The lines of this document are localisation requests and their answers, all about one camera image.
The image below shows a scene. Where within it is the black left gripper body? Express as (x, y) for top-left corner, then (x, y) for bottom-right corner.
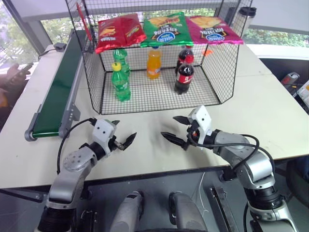
(107, 135), (123, 154)

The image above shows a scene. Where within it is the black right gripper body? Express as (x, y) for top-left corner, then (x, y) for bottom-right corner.
(182, 120), (201, 151)

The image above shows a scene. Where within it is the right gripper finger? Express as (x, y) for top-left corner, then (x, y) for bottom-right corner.
(160, 131), (188, 147)
(172, 116), (192, 126)

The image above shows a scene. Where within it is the dark smartphone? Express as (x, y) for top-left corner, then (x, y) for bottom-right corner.
(9, 62), (35, 76)

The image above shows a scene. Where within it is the green conveyor belt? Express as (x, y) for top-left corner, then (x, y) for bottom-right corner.
(24, 29), (88, 142)

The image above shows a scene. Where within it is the bystander hand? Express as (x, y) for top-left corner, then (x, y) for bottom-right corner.
(0, 64), (32, 90)

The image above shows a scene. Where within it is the green soda bottle yellow cap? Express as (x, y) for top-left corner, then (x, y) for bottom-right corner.
(111, 62), (132, 102)

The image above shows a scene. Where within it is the cola bottle red cap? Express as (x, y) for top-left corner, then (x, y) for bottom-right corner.
(174, 55), (195, 95)
(176, 45), (194, 71)

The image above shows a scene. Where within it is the black table clamp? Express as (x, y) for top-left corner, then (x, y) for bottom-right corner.
(218, 168), (239, 182)

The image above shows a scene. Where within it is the orange soda bottle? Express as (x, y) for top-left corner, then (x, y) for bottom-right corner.
(146, 46), (162, 80)

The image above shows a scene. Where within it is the grey rounded robot leg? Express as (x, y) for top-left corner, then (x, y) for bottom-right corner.
(168, 191), (206, 232)
(109, 190), (146, 232)

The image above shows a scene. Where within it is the red chips bag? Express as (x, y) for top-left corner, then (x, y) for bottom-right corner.
(94, 13), (148, 55)

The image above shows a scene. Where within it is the green chips bag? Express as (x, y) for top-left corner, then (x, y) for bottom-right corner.
(140, 11), (194, 48)

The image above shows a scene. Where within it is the pink chips bag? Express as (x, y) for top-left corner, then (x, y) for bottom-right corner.
(186, 15), (244, 45)

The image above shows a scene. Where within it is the red sign card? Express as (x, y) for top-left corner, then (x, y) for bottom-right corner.
(75, 2), (94, 42)

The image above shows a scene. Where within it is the red grey power tool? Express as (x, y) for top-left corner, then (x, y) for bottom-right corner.
(281, 72), (301, 88)

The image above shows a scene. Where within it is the grey tumbler black lid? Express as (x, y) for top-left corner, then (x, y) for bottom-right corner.
(235, 6), (257, 37)

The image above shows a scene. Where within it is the white printed box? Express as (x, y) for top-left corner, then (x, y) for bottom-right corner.
(296, 80), (309, 107)

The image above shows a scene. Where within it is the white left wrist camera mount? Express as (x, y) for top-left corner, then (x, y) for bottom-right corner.
(92, 119), (116, 151)

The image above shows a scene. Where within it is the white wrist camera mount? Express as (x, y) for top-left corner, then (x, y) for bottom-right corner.
(188, 105), (213, 144)
(92, 119), (116, 151)

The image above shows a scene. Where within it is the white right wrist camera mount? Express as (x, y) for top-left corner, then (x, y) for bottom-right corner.
(188, 105), (213, 144)

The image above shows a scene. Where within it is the black wire mesh shelf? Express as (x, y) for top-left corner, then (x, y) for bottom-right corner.
(64, 0), (254, 116)

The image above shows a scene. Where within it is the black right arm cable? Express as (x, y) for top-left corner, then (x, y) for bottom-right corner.
(187, 132), (276, 174)

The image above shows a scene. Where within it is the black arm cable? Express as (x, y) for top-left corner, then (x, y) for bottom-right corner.
(56, 117), (97, 175)
(187, 132), (276, 174)

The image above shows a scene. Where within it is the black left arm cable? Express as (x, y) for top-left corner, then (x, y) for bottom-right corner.
(56, 117), (97, 175)

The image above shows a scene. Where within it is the thin white string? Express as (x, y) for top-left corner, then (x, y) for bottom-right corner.
(197, 173), (209, 214)

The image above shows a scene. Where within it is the black metal table bracket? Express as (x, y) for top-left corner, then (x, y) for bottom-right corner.
(208, 186), (236, 232)

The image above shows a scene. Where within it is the black adapter cable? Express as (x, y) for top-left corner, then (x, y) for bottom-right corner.
(37, 47), (56, 61)

